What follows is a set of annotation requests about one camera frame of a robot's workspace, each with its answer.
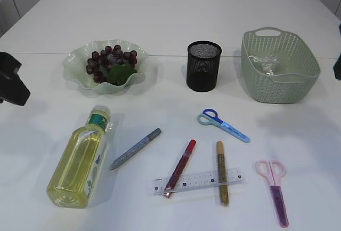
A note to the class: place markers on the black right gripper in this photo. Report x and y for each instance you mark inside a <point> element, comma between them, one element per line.
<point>337,69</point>

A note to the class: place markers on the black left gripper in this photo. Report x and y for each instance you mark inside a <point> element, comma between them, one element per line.
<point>13,90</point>

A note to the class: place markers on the clear plastic sheet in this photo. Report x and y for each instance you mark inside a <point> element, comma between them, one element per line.
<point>266,65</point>

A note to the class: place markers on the purple artificial grape bunch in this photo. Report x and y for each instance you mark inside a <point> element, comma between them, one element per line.
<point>112,65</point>

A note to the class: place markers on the green tea plastic bottle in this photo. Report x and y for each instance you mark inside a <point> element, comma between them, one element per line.
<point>76,174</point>

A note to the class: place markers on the pink capped scissors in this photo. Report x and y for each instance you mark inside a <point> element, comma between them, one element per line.
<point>273,171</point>

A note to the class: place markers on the blue capped scissors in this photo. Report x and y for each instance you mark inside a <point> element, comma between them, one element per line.
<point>210,117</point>

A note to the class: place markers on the green plastic woven basket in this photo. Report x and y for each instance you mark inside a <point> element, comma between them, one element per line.
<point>297,71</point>

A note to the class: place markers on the pale green ruffled plate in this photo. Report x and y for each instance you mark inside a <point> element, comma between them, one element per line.
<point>74,66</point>

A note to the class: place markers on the black mesh pen holder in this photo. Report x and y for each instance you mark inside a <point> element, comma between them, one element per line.
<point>202,65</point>

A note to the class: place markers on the silver glitter pen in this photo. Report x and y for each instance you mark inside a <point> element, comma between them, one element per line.
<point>127,155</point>

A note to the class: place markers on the gold glitter pen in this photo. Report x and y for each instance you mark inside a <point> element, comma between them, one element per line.
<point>222,174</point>

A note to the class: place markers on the clear plastic ruler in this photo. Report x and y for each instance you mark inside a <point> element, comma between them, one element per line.
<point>196,181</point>

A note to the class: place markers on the red glitter pen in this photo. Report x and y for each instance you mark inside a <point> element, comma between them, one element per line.
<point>179,168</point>

